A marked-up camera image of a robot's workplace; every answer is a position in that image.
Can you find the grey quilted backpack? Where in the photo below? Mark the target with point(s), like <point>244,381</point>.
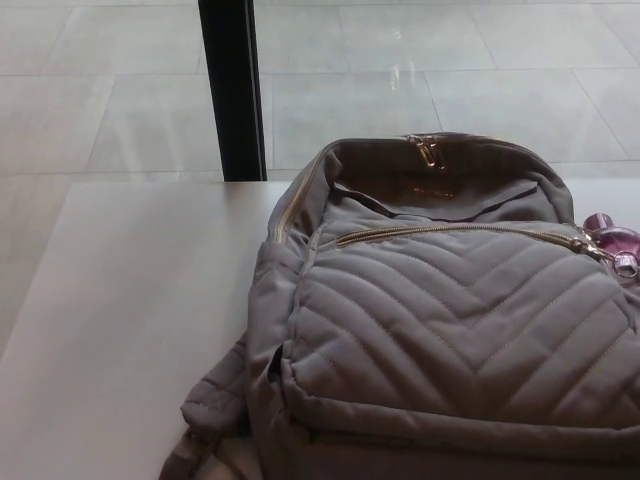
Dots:
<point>450,350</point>

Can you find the pink glass bottle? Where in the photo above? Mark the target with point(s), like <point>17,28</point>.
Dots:
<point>617,240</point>

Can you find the black window frame post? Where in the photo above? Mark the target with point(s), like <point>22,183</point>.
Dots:
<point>230,90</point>

